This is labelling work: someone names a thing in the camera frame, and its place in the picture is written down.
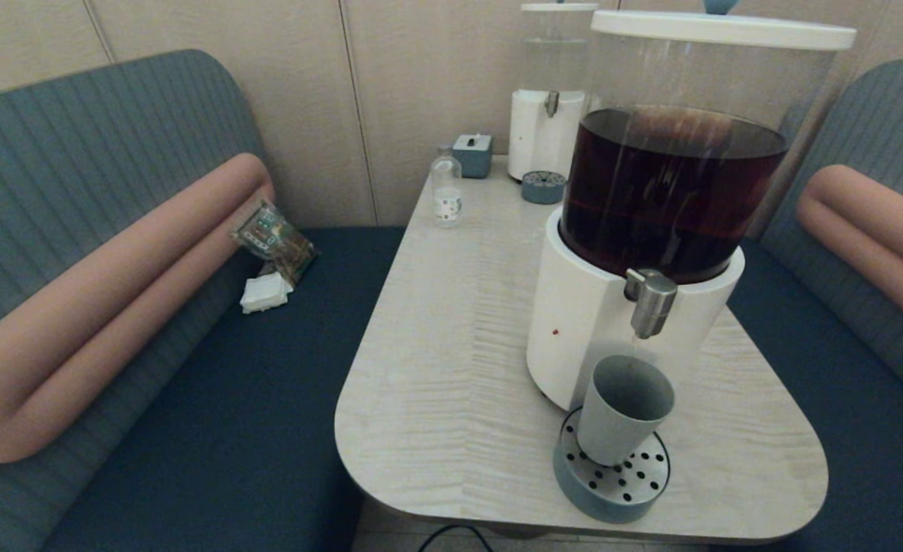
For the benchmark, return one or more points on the metal dispenser tap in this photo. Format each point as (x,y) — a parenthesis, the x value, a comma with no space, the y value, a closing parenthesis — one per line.
(653,305)

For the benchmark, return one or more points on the grey plastic cup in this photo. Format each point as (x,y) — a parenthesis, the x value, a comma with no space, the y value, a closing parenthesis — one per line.
(616,429)

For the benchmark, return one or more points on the small glass bottle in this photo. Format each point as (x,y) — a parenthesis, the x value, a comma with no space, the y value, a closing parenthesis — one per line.
(447,203)

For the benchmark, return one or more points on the small blue-grey box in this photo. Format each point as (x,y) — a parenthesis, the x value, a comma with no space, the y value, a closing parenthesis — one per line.
(472,159)

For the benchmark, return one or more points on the small blue-grey drip tray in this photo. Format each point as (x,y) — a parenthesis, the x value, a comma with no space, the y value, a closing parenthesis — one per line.
(543,190)

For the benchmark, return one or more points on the white dispenser with dark tea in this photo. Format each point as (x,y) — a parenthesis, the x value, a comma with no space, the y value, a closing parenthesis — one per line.
(597,337)

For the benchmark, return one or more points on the small white water dispenser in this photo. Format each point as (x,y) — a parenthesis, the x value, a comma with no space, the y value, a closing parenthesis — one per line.
(540,138)

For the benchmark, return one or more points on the printed snack packet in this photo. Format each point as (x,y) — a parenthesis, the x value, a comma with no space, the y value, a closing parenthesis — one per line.
(271,238)

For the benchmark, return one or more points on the folded white napkin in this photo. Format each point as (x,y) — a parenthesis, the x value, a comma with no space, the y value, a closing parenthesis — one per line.
(265,294)

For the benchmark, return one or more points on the large perforated metal drip tray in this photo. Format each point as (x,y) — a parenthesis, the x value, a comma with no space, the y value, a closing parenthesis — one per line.
(612,491)

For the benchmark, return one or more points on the pink sofa bolster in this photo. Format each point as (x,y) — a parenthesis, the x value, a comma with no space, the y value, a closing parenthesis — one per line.
(865,222)
(114,291)

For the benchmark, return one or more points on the white dispenser lid, blue knob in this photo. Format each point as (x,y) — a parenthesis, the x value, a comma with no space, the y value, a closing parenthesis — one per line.
(720,29)

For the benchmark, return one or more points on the blue ribbed sofa bench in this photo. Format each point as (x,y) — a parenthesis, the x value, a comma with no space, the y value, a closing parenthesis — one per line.
(76,153)
(881,115)

